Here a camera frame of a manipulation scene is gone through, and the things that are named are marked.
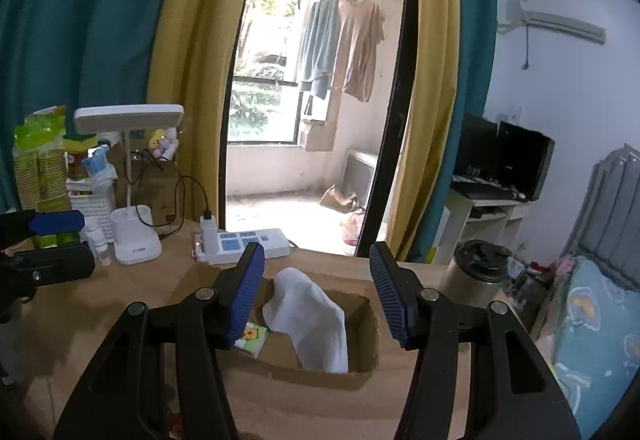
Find brown cardboard box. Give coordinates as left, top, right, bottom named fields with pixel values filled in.
left=107, top=142, right=186, bottom=228

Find stainless steel tumbler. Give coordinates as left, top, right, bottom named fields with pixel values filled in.
left=440, top=240, right=512, bottom=308

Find blue printed blanket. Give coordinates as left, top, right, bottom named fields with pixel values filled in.
left=537, top=255, right=640, bottom=440

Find grey balcony cabinet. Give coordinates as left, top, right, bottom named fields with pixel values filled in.
left=342, top=149, right=378, bottom=211

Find black computer monitor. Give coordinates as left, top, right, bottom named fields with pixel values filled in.
left=495, top=121, right=556, bottom=203
left=455, top=114, right=498, bottom=181

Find green paper cup pack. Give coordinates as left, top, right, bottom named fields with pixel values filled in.
left=12, top=106, right=73, bottom=213

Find black keyboard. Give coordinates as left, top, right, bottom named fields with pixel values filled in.
left=451, top=182, right=521, bottom=201

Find small white bottles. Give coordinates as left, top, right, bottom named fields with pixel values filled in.
left=82, top=216, right=111, bottom=267

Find balcony window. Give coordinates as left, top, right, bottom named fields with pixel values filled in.
left=227, top=0, right=306, bottom=145

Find small duck print tissue packet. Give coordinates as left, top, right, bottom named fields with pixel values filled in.
left=234, top=322, right=268, bottom=359

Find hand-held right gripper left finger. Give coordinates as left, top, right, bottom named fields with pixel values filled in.
left=52, top=241, right=266, bottom=440

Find white air conditioner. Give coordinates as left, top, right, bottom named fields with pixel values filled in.
left=497, top=0, right=607, bottom=45

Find black charging cable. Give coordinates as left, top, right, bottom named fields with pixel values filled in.
left=127, top=147, right=213, bottom=237

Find brown paper bag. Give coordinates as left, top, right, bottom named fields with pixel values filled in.
left=320, top=185, right=358, bottom=213

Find hanging beige shirt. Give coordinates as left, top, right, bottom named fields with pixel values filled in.
left=334, top=0, right=387, bottom=103

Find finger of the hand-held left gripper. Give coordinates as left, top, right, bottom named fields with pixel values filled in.
left=0, top=244, right=96, bottom=301
left=0, top=209, right=86, bottom=248

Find black sliding door frame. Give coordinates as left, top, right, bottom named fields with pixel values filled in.
left=220, top=0, right=421, bottom=258

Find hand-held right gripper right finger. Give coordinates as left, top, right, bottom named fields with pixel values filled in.
left=369, top=241, right=583, bottom=440

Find white perforated plastic basket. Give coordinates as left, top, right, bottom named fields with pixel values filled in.
left=67, top=180, right=117, bottom=243

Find white charger plug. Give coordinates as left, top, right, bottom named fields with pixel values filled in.
left=200, top=215, right=219, bottom=255

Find white towel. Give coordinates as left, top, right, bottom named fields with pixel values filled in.
left=262, top=267, right=349, bottom=375

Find small pastel plush toy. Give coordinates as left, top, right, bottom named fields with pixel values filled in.
left=147, top=127, right=180, bottom=161

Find white computer desk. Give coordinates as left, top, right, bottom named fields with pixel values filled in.
left=432, top=190, right=531, bottom=265

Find teal curtain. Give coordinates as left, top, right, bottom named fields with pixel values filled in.
left=417, top=0, right=498, bottom=263
left=0, top=0, right=196, bottom=215

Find grey bed headboard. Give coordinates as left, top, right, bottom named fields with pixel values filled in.
left=560, top=145, right=640, bottom=291

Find white desk lamp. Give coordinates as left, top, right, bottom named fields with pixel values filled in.
left=74, top=104, right=185, bottom=265

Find hanging blue-grey towel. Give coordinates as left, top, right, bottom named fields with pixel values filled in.
left=295, top=0, right=342, bottom=99

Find white power strip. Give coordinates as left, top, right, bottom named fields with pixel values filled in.
left=191, top=228, right=292, bottom=265

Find yellow curtain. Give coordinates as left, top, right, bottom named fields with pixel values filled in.
left=146, top=0, right=271, bottom=225
left=387, top=0, right=461, bottom=263

